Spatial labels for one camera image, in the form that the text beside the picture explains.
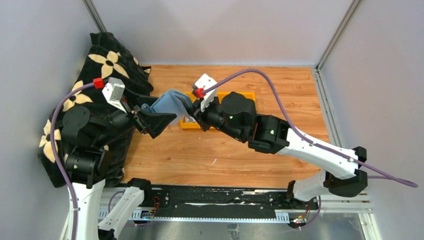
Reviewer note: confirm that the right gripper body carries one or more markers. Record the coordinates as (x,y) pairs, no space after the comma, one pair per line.
(208,117)

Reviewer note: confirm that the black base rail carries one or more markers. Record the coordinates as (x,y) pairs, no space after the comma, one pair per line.
(185,203)

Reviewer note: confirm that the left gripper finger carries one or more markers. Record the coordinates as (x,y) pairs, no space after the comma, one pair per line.
(154,124)
(145,101)

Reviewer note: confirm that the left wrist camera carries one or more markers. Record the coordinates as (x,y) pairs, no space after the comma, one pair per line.
(112,90)

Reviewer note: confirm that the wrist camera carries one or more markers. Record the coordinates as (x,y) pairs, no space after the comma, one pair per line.
(112,90)
(205,89)

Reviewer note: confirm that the right yellow bin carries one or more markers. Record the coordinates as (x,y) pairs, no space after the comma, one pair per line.
(249,95)

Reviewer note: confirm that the left yellow bin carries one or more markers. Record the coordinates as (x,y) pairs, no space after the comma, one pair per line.
(188,123)

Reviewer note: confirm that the blue leather card holder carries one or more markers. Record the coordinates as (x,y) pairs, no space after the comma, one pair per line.
(172,101)

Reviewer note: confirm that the left aluminium frame post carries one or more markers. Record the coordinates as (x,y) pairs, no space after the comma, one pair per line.
(94,14)

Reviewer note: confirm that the right aluminium frame post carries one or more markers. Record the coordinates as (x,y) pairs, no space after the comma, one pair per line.
(342,26)

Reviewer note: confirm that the black floral blanket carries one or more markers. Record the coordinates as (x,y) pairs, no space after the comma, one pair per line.
(107,57)

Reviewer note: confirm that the aluminium frame post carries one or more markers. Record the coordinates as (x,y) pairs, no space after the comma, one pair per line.
(342,26)
(94,14)

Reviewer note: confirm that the yellow bin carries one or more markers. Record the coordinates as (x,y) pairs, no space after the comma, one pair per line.
(249,95)
(188,123)

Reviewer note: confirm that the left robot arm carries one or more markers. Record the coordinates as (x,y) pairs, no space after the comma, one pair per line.
(87,165)

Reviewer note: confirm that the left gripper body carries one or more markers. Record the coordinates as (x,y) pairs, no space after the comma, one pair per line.
(135,117)

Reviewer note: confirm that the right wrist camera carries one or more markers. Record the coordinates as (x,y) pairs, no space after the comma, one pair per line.
(205,89)

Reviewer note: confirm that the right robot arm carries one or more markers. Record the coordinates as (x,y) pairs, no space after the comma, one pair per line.
(236,116)

